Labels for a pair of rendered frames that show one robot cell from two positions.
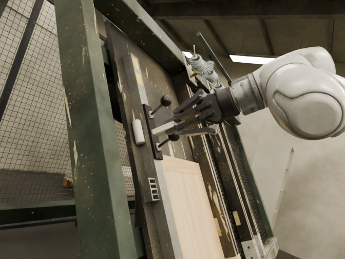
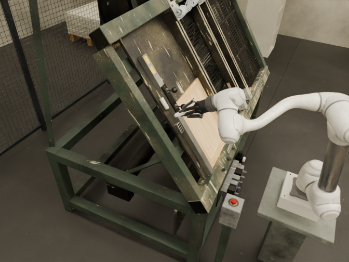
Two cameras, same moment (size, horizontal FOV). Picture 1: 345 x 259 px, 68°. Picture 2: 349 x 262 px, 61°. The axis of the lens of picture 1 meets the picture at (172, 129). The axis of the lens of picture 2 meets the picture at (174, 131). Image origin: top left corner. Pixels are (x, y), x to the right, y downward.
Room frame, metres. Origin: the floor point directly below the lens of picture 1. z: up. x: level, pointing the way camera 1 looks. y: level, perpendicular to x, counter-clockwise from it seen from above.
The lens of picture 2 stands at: (-0.72, 0.19, 2.46)
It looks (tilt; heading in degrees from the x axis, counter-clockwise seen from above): 39 degrees down; 354
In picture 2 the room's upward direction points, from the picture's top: 2 degrees clockwise
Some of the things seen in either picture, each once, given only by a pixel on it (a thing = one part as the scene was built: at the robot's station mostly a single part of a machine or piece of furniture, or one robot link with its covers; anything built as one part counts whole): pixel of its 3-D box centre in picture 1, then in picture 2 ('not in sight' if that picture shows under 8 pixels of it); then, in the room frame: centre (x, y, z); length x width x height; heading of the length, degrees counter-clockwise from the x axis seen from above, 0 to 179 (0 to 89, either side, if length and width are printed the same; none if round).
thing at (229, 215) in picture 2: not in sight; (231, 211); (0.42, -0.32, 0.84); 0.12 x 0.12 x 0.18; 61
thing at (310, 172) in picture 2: not in sight; (312, 175); (0.54, -0.87, 1.02); 0.18 x 0.16 x 0.22; 175
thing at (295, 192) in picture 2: not in sight; (306, 186); (0.57, -0.88, 0.88); 0.22 x 0.18 x 0.06; 149
